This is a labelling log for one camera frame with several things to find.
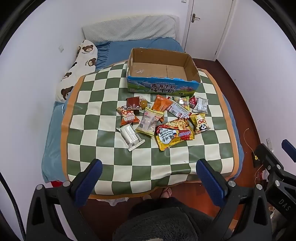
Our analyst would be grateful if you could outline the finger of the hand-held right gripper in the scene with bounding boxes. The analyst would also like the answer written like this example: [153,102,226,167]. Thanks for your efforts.
[252,143,286,179]
[281,139,296,163]

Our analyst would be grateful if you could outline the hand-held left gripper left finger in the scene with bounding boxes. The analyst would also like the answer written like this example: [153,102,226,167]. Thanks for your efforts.
[25,159,103,241]

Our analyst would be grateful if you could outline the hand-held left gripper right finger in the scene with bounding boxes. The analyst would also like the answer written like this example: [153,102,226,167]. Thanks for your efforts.
[196,159,271,241]

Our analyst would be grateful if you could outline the brown snack packet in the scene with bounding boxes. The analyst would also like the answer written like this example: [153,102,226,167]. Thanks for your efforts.
[126,97,142,114]

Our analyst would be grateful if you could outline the cardboard box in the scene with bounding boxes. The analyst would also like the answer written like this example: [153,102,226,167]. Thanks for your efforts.
[126,48,201,97]

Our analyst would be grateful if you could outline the person's foot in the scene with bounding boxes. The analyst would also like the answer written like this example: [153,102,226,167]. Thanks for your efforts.
[159,187,173,199]

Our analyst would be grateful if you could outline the green white checkered mat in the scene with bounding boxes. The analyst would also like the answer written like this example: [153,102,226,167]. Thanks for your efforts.
[60,61,239,200]

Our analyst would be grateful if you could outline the clear white snack packet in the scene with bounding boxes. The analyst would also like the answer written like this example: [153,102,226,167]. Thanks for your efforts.
[116,124,146,152]

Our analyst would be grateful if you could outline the yellow panda snack packet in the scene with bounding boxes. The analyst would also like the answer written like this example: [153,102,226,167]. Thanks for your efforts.
[190,113,211,135]

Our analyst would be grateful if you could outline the person's dark fleece trousers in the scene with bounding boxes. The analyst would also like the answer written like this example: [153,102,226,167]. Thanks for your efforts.
[112,197,215,241]

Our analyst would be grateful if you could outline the yellow instant noodle packet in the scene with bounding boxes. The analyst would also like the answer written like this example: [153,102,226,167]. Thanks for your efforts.
[154,117,196,151]

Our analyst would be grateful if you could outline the red white mushroom packet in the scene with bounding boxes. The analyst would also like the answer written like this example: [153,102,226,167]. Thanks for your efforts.
[116,106,141,127]

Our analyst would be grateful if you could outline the silver white snack packet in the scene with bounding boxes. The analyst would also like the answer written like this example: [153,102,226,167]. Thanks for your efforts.
[193,97,209,114]

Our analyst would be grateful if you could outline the white green red packet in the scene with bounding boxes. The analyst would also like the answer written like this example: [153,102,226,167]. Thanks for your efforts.
[167,97,192,118]

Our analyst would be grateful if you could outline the beige yellow snack packet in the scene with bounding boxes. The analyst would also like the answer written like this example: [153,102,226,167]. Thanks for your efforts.
[135,109,164,138]

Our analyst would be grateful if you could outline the colourful candy bag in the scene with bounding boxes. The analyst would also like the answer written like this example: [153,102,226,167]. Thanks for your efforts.
[173,96,190,109]

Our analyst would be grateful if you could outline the clear candy packet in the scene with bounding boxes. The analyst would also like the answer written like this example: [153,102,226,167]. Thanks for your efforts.
[139,97,150,110]

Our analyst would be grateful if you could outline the orange snack packet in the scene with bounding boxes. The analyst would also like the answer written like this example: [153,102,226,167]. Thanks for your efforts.
[151,95,173,112]

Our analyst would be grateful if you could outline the bear print pillow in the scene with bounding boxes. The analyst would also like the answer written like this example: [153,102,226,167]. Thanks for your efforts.
[55,39,98,102]

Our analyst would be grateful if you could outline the white door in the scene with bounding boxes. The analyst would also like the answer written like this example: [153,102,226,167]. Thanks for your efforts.
[185,0,234,61]

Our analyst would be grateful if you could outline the grey pillow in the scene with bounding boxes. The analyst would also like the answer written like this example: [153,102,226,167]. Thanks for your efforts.
[82,14,181,43]

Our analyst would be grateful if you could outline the yellow string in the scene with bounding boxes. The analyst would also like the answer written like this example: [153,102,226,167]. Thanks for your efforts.
[244,128,258,160]

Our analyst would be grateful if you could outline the black cable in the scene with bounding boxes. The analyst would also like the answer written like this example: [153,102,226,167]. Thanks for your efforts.
[0,171,26,241]

